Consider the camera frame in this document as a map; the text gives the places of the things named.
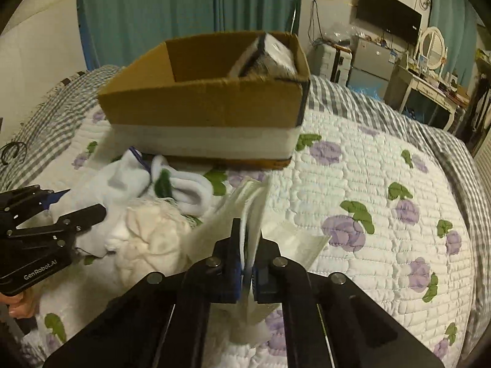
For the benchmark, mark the person's left hand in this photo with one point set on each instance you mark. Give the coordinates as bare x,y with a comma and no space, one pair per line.
17,303

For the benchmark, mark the black and white folded cloth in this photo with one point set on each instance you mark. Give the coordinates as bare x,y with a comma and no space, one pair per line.
268,59

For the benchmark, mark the white dressing table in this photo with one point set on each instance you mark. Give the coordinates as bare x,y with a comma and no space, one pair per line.
418,84

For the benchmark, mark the white face mask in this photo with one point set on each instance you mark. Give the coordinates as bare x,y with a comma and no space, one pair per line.
230,207

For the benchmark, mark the white sock with green patch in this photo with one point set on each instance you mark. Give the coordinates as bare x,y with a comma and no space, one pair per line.
188,191

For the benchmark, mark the teal curtain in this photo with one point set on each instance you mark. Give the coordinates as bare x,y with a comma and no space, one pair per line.
454,15
172,4

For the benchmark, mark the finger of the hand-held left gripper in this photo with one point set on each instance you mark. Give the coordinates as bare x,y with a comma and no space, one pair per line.
28,199
69,223

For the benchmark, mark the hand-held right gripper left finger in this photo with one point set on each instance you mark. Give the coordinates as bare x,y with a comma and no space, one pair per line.
238,264

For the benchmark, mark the white sock with blue trim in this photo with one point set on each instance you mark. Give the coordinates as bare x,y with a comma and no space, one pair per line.
115,176

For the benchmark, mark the oval white mirror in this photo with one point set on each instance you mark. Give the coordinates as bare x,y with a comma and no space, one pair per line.
432,48

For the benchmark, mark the black flat television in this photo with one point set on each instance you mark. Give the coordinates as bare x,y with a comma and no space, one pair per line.
387,11

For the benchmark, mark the floral white quilt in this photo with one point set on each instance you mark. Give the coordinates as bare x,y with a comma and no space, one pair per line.
364,184

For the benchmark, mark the white headboard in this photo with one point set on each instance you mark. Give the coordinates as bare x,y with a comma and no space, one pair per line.
38,65

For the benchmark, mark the small silver fridge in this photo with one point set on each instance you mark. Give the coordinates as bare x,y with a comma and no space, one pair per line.
374,59

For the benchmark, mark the crumpled white cloth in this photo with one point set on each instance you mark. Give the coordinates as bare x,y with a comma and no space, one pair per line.
153,234

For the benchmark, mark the floral quilted bedspread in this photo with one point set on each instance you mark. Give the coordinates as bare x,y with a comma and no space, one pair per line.
383,103

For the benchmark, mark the cardboard box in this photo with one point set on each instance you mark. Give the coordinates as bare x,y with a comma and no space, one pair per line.
199,107

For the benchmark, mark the blue plastic bag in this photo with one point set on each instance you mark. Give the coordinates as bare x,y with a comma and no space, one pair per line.
366,91

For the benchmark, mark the clear plastic bag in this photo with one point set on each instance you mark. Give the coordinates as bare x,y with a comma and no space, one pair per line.
339,32

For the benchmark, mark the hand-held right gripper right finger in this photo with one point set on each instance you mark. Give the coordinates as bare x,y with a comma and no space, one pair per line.
257,276

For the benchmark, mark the white suitcase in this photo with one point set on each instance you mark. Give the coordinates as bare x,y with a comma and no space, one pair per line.
332,63

